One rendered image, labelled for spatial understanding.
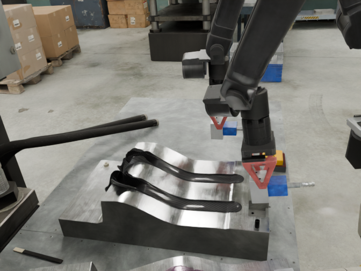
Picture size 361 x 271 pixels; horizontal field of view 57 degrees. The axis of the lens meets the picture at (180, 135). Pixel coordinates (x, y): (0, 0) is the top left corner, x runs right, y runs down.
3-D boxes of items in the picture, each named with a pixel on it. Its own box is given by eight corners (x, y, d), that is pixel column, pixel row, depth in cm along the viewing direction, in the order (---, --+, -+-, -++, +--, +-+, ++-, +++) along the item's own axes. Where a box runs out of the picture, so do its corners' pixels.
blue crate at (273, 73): (281, 71, 415) (283, 54, 404) (281, 83, 380) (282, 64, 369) (232, 70, 431) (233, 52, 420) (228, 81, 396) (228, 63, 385)
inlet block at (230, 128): (255, 133, 102) (255, 116, 99) (255, 141, 97) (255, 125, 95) (213, 131, 105) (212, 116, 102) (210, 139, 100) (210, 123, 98)
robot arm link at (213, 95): (239, 94, 57) (251, 56, 60) (184, 96, 63) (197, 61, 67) (260, 130, 65) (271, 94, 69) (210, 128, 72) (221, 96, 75)
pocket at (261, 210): (267, 214, 79) (268, 202, 77) (268, 230, 75) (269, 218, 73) (248, 212, 80) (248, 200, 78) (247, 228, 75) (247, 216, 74)
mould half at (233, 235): (265, 188, 96) (268, 148, 89) (266, 262, 74) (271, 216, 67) (105, 175, 106) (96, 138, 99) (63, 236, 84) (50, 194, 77)
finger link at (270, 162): (245, 194, 69) (240, 153, 65) (247, 178, 75) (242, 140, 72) (280, 193, 67) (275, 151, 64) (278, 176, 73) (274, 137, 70)
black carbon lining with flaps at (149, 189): (244, 180, 88) (245, 150, 84) (240, 223, 75) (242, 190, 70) (121, 170, 96) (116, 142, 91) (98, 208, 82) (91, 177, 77)
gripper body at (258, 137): (242, 159, 66) (237, 125, 63) (244, 140, 75) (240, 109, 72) (275, 157, 64) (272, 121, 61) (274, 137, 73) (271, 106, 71)
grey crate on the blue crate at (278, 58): (283, 55, 404) (284, 42, 397) (282, 65, 370) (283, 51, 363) (233, 54, 420) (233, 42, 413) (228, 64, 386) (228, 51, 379)
